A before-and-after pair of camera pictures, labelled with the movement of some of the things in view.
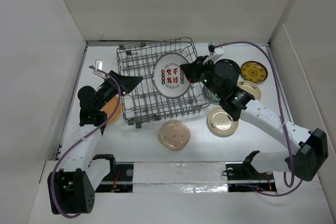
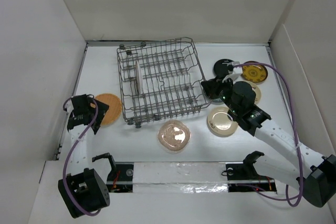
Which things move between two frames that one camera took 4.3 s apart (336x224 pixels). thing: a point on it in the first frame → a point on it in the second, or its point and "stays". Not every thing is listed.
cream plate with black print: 251,87 stays
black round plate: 226,73 stays
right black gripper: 191,71 → 211,87
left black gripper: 128,83 → 103,109
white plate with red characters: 168,77 → 139,77
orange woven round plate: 109,106 stays
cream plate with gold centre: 219,124 stays
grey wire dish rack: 143,103 stays
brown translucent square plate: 173,135 stays
